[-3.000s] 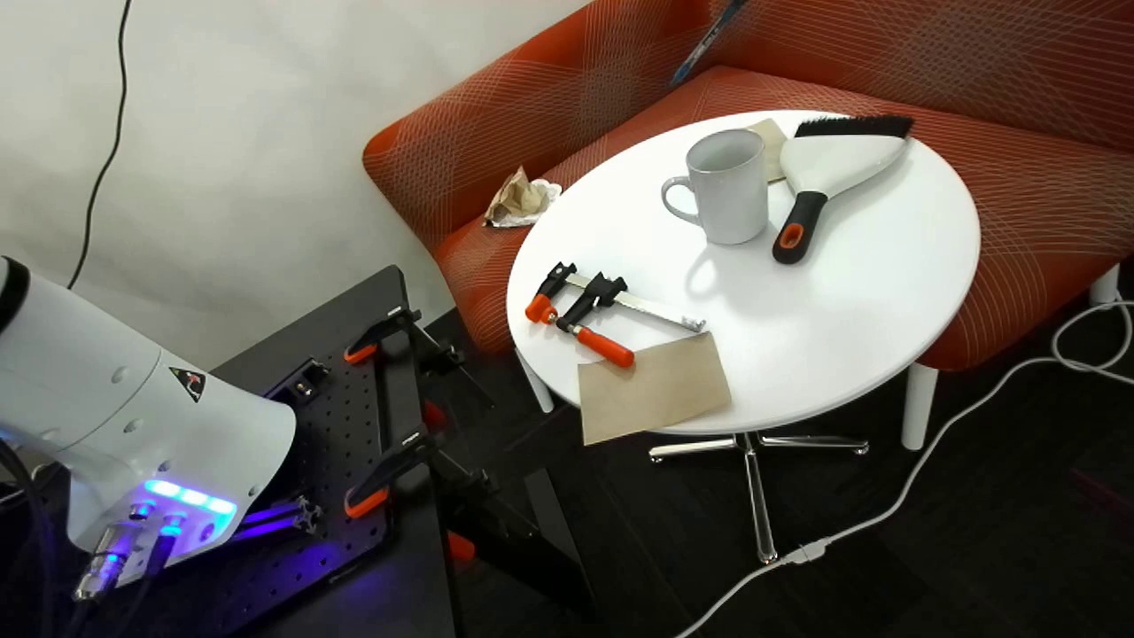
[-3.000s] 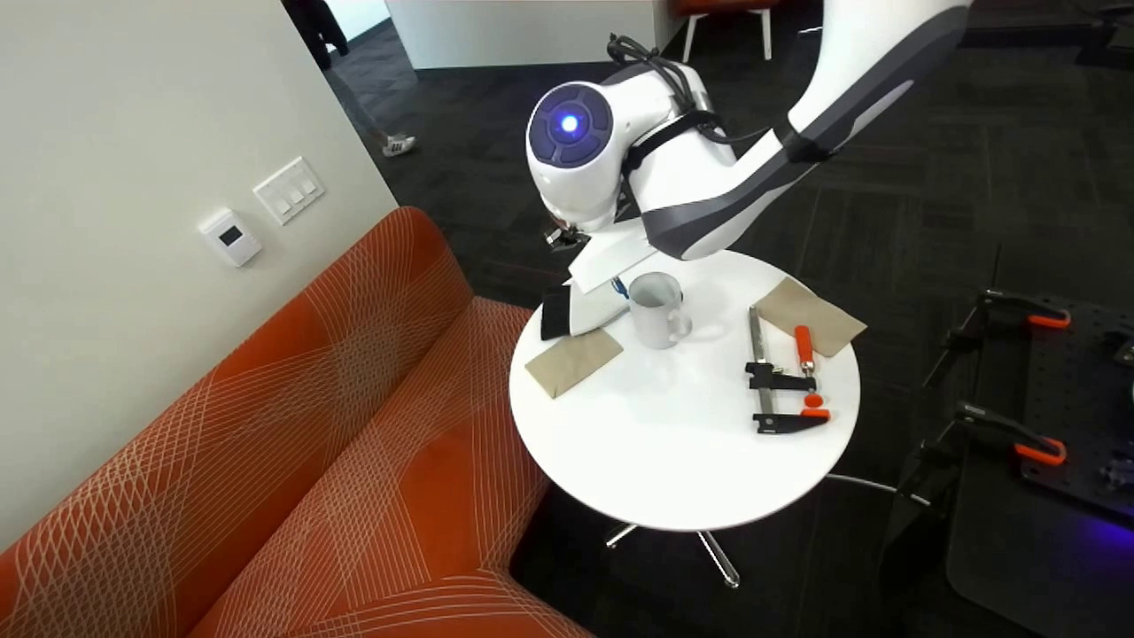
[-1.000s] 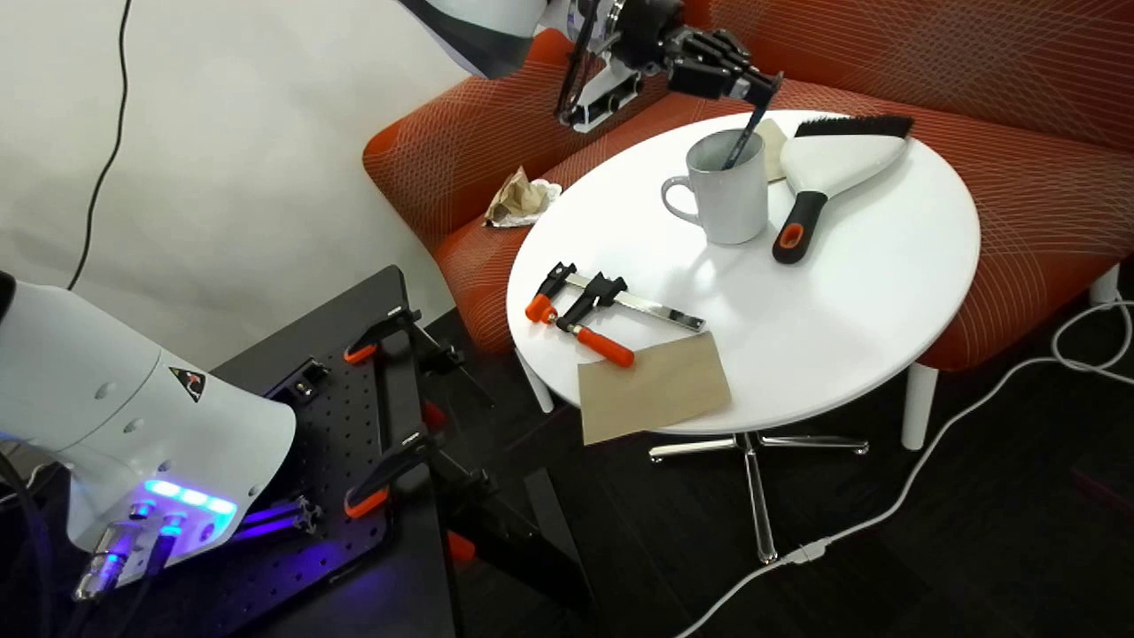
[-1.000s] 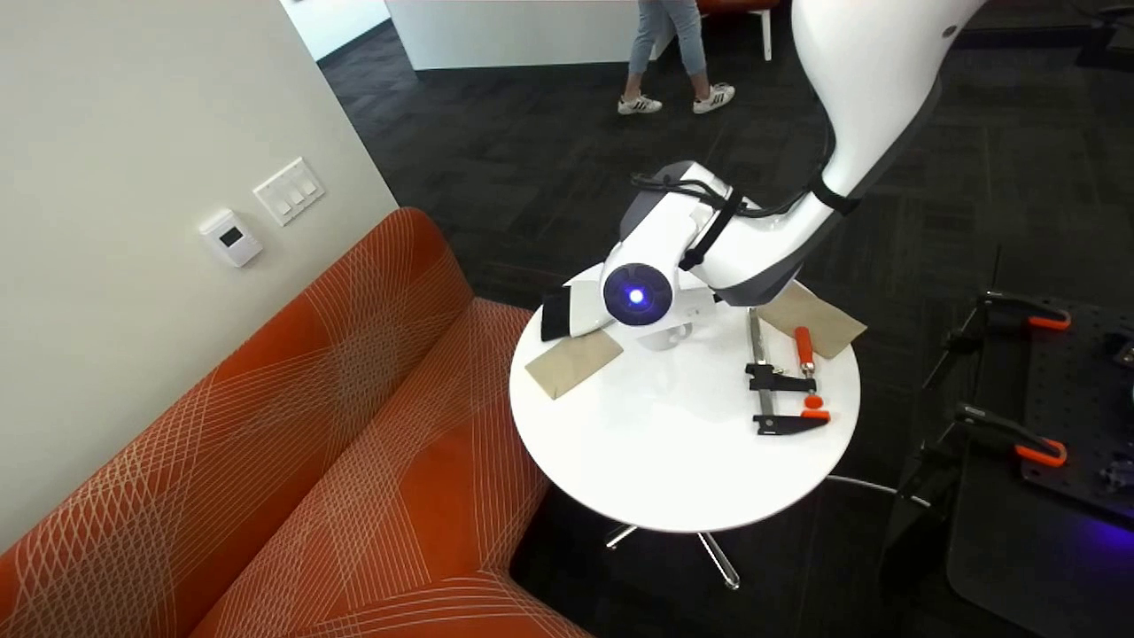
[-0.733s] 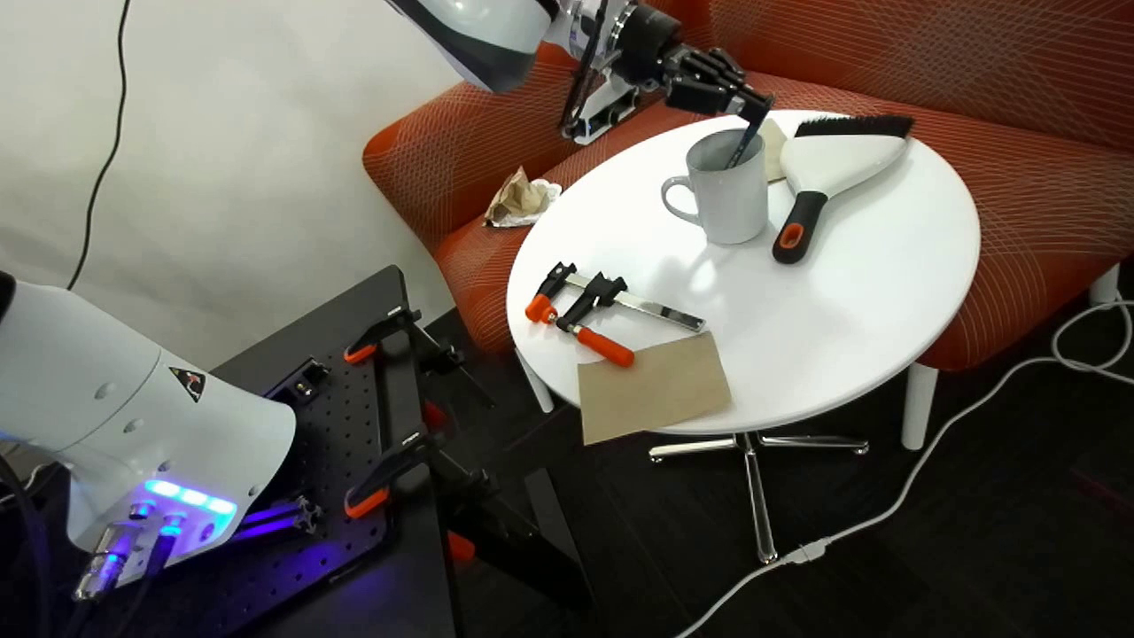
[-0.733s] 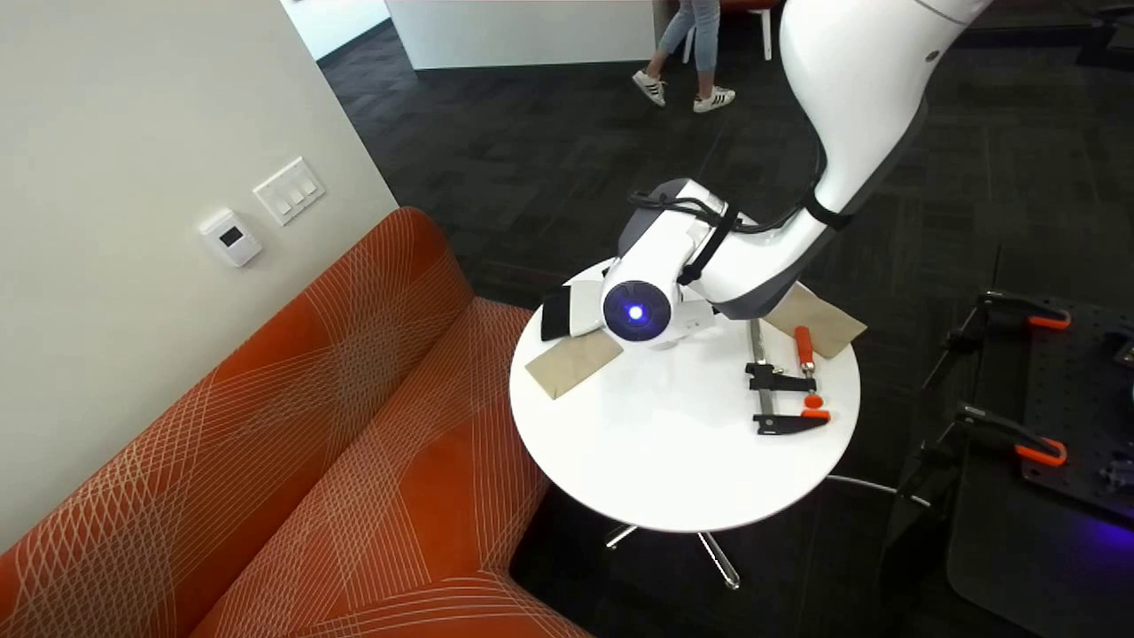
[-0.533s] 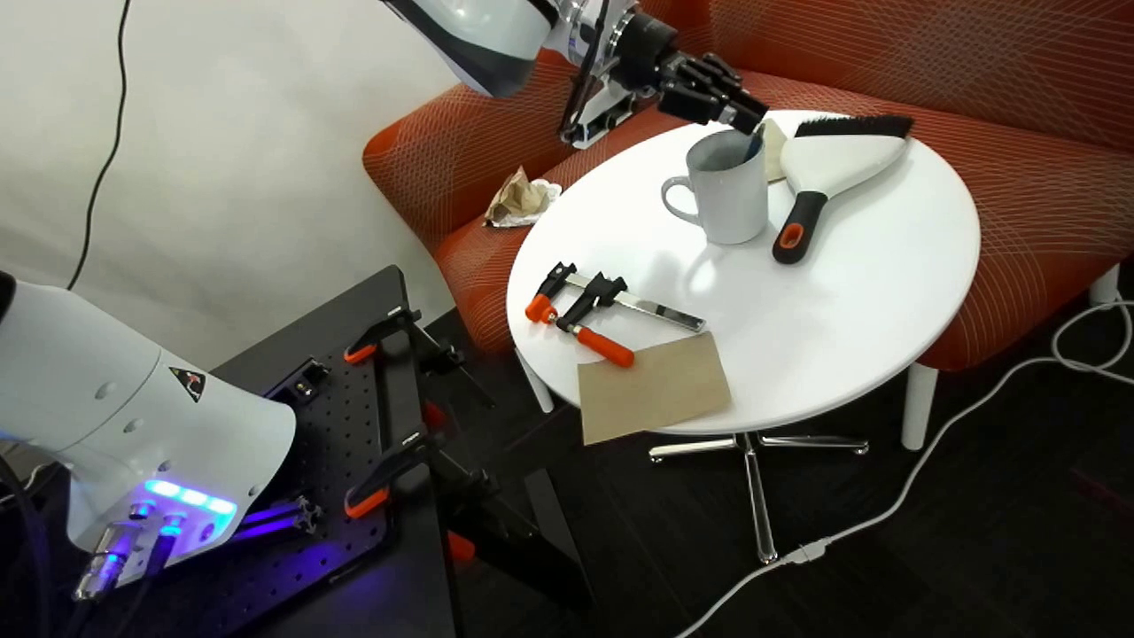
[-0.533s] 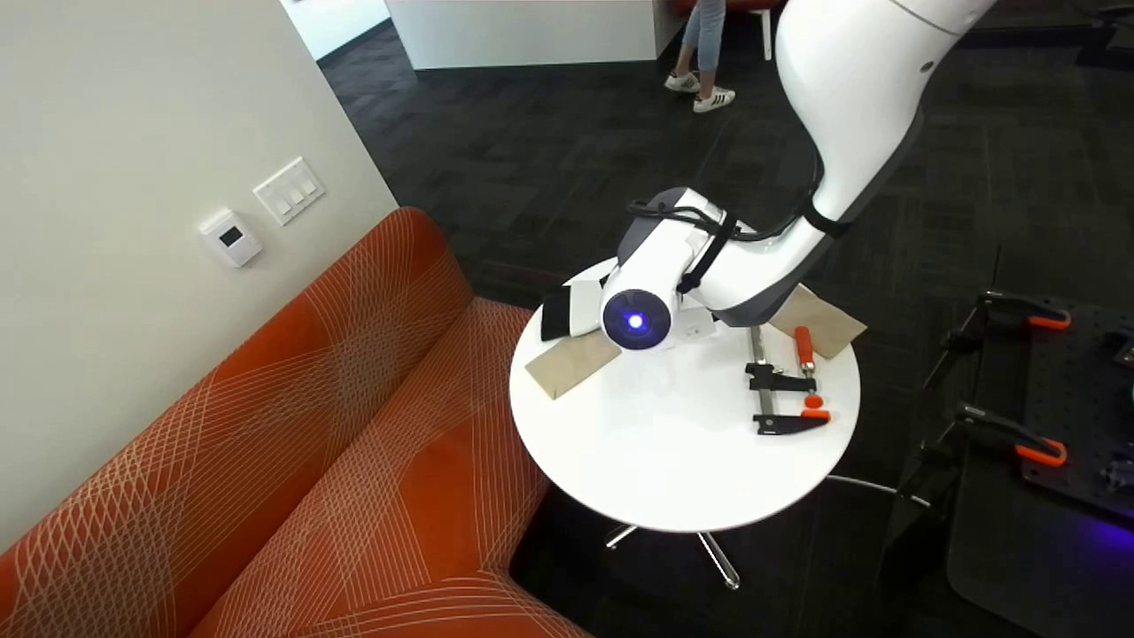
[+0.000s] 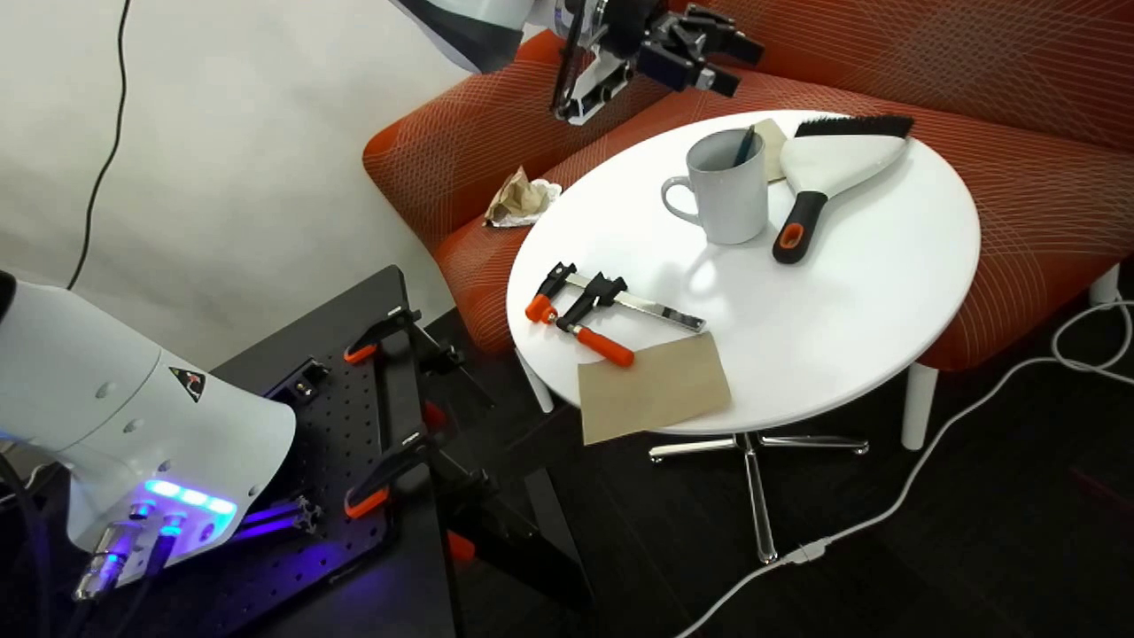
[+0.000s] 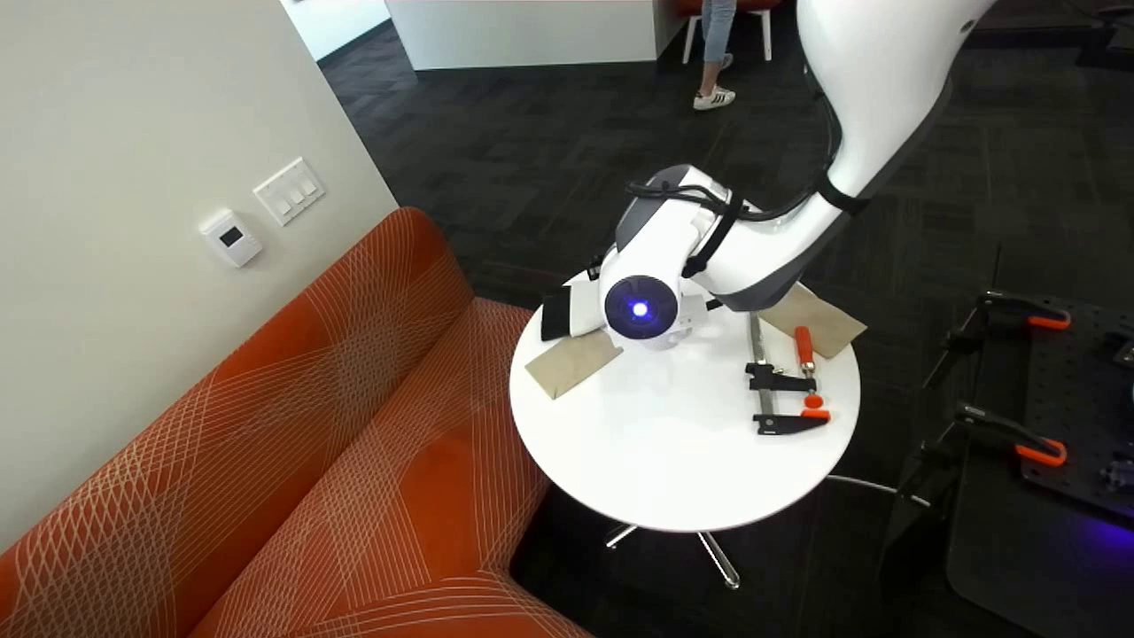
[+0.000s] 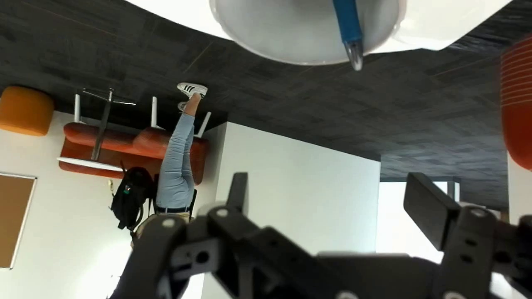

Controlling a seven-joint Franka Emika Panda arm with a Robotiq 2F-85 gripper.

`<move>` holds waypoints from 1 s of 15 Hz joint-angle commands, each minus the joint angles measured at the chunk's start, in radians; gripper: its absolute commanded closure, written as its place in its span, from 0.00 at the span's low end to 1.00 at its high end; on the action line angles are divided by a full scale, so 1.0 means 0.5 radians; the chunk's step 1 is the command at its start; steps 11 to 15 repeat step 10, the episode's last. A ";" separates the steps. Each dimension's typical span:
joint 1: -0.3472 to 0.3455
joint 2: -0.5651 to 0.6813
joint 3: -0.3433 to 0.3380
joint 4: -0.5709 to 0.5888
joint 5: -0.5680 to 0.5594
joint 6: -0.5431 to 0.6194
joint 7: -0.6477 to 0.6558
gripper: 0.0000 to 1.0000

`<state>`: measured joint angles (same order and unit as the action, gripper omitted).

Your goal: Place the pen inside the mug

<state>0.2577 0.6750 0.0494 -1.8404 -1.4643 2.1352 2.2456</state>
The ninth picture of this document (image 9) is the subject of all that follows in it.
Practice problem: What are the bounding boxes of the white ceramic mug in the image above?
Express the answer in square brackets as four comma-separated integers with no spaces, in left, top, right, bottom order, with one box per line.
[656,125,772,253]

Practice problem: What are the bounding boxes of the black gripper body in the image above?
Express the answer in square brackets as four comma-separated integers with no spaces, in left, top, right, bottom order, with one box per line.
[596,0,701,88]

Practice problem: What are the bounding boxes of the chrome table base legs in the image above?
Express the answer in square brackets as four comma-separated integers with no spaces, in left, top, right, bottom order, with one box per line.
[647,430,876,567]

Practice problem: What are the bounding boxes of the crumpled paper scrap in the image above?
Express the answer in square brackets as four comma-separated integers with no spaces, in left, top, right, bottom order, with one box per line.
[484,164,567,234]

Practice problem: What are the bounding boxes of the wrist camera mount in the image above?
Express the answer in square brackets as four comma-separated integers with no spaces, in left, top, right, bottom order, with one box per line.
[546,40,649,131]

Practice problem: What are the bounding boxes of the white furniture leg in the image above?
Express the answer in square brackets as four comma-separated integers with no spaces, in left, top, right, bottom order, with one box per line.
[1087,258,1127,311]
[902,357,944,459]
[521,357,559,418]

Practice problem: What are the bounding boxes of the orange patterned sofa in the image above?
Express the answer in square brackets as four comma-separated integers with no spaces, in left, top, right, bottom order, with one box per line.
[357,0,1134,378]

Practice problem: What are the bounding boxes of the blue pen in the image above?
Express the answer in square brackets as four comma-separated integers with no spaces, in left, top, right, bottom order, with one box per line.
[730,125,761,169]

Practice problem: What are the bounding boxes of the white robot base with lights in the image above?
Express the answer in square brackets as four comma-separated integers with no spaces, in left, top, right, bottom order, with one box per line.
[0,271,303,594]

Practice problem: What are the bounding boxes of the black wall cable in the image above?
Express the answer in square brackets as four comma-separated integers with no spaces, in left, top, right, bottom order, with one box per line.
[65,0,135,293]

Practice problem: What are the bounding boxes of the white dustpan with orange-black handle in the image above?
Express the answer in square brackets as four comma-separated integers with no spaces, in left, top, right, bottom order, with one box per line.
[769,109,918,271]

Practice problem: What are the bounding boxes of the round white table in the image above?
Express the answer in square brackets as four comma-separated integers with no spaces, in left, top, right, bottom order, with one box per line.
[505,108,984,439]

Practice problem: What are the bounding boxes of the bar clamp with short orange handle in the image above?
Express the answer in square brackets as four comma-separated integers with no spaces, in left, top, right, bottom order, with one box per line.
[521,258,586,329]

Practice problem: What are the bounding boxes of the bar clamp with long orange handle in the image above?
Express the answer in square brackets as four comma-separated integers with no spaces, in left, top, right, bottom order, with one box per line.
[553,271,709,374]

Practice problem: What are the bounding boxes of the black clamp with orange grip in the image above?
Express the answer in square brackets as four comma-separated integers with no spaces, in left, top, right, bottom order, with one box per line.
[336,303,471,374]
[336,426,499,524]

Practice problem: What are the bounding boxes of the black perforated mounting table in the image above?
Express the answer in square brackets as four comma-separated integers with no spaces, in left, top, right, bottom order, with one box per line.
[69,262,596,638]

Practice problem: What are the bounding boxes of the white floor cable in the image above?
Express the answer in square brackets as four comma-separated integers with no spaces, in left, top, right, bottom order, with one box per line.
[671,278,1134,638]

